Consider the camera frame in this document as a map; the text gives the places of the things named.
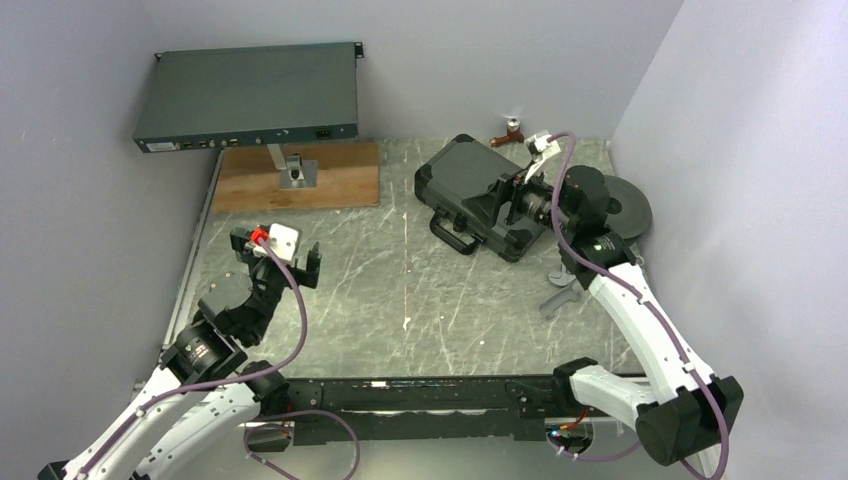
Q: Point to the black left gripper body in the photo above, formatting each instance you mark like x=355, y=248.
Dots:
x=270, y=278

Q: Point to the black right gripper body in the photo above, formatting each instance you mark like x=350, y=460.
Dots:
x=533, y=200

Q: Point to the black poker set case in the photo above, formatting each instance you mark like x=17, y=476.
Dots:
x=464, y=168

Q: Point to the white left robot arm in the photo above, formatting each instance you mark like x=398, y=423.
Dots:
x=204, y=383

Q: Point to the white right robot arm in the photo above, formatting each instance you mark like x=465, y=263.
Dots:
x=684, y=409

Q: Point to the brown pipe valve fitting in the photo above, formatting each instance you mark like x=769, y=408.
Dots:
x=513, y=134

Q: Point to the dark grey round disc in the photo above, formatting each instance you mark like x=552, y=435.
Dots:
x=629, y=212

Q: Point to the wooden board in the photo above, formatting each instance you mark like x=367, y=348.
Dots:
x=348, y=175

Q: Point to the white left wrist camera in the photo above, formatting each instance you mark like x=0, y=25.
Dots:
x=283, y=240

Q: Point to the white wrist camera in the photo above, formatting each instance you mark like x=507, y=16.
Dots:
x=542, y=147
x=283, y=240

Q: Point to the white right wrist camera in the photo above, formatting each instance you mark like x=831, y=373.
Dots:
x=542, y=147

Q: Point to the red handled adjustable wrench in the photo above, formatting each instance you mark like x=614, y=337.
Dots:
x=561, y=277

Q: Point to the grey metal stand bracket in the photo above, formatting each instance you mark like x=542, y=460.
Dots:
x=295, y=172

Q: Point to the grey rack network switch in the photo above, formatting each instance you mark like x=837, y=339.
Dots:
x=249, y=96

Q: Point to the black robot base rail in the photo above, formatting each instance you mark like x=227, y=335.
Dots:
x=523, y=408

